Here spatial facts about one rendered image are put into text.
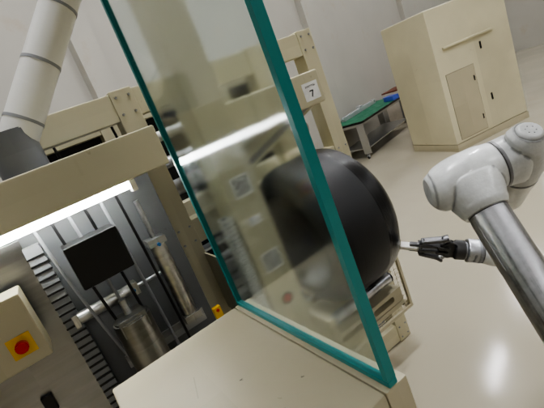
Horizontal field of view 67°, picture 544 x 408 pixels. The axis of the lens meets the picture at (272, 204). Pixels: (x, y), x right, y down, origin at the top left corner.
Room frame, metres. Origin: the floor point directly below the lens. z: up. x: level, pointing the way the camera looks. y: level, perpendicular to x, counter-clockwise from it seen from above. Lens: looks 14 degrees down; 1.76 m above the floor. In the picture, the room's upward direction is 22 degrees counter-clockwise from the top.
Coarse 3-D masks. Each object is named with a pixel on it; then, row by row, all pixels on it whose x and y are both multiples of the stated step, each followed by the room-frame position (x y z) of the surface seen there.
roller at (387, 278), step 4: (384, 276) 1.50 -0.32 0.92; (388, 276) 1.50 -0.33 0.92; (392, 276) 1.50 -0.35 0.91; (376, 280) 1.49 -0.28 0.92; (380, 280) 1.49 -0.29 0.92; (384, 280) 1.49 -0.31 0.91; (388, 280) 1.49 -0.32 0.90; (392, 280) 1.50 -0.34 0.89; (372, 284) 1.47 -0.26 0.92; (376, 284) 1.47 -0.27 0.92; (380, 284) 1.47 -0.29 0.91; (384, 284) 1.48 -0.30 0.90; (388, 284) 1.50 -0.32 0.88; (368, 288) 1.46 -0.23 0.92; (372, 288) 1.46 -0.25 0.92; (376, 288) 1.46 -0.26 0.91; (380, 288) 1.47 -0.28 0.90; (368, 292) 1.44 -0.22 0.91; (372, 292) 1.45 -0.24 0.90; (376, 292) 1.46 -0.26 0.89; (368, 296) 1.44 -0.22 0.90; (372, 296) 1.45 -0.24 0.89
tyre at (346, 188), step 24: (336, 168) 1.44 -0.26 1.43; (360, 168) 1.44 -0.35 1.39; (336, 192) 1.35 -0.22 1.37; (360, 192) 1.37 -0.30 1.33; (384, 192) 1.40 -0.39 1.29; (360, 216) 1.32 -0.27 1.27; (384, 216) 1.35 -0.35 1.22; (360, 240) 1.29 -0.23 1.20; (384, 240) 1.34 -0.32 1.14; (360, 264) 1.29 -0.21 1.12; (384, 264) 1.37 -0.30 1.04
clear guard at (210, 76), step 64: (128, 0) 0.90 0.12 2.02; (192, 0) 0.68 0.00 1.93; (256, 0) 0.55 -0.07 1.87; (192, 64) 0.76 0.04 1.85; (256, 64) 0.59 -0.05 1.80; (192, 128) 0.86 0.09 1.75; (256, 128) 0.64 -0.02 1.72; (192, 192) 1.01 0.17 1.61; (256, 192) 0.72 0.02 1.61; (320, 192) 0.54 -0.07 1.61; (256, 256) 0.82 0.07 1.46; (320, 256) 0.61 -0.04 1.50; (320, 320) 0.68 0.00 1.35; (384, 384) 0.55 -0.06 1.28
